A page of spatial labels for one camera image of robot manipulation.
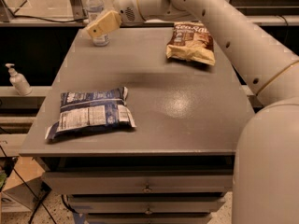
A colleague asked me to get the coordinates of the top grey drawer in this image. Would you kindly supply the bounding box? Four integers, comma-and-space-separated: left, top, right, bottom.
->
42, 171, 233, 195

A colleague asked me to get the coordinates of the left metal frame post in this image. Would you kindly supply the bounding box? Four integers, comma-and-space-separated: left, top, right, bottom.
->
69, 0, 85, 21

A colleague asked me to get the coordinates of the grey drawer cabinet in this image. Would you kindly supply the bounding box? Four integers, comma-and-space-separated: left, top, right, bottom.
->
18, 27, 256, 224

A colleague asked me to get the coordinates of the black floor cable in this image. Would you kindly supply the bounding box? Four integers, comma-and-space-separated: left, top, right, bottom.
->
0, 145, 59, 224

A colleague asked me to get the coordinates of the bottom grey drawer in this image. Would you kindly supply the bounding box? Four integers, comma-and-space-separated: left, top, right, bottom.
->
86, 214, 212, 224

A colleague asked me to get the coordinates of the brown sea salt chip bag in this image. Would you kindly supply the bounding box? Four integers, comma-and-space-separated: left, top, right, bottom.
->
166, 21, 216, 65

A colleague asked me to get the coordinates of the black cable on shelf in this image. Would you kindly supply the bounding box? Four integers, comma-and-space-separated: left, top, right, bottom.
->
12, 13, 89, 24

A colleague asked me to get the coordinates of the blue white snack bag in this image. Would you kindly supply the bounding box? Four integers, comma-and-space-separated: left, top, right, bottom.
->
45, 87, 136, 140

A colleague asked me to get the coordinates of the clear blue plastic water bottle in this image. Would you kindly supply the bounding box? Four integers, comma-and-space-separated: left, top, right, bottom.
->
86, 0, 109, 47

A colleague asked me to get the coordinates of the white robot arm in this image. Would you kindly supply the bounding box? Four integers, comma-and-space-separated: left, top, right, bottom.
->
87, 0, 299, 224

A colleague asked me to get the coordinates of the middle grey drawer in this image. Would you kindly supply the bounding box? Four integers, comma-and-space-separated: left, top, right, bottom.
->
69, 195, 225, 215

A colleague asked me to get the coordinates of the grey drawer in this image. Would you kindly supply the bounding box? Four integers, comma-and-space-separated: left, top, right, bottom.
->
42, 171, 233, 195
86, 214, 212, 224
69, 195, 225, 215

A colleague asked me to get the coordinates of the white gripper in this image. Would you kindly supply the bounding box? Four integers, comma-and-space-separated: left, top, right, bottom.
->
85, 0, 144, 38

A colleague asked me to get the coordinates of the white pump sanitizer bottle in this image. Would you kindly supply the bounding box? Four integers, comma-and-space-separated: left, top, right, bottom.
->
6, 63, 32, 96

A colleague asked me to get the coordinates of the cardboard box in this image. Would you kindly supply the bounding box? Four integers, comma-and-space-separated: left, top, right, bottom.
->
1, 157, 44, 213

